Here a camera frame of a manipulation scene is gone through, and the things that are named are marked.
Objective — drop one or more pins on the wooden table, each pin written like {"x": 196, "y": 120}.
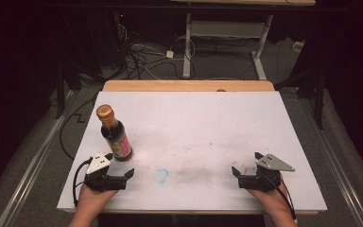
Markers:
{"x": 186, "y": 85}

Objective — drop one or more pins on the metal floor rail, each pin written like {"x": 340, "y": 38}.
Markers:
{"x": 33, "y": 164}
{"x": 337, "y": 164}

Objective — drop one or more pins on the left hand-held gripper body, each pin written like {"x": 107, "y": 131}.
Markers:
{"x": 102, "y": 181}

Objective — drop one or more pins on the white table board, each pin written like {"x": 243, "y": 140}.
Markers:
{"x": 195, "y": 135}

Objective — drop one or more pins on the white power adapter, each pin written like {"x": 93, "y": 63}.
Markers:
{"x": 169, "y": 54}

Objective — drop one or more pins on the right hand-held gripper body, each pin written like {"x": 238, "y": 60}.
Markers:
{"x": 266, "y": 178}

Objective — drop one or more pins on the person's left hand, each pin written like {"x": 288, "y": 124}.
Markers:
{"x": 93, "y": 198}

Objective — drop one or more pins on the black metal stand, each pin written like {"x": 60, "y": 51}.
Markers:
{"x": 318, "y": 94}
{"x": 60, "y": 91}

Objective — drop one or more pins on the white metal desk frame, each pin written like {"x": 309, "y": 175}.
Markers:
{"x": 227, "y": 30}

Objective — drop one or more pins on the dark sauce bottle gold cap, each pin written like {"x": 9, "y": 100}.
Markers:
{"x": 116, "y": 138}

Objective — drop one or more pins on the person's right hand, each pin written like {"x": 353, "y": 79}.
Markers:
{"x": 272, "y": 198}

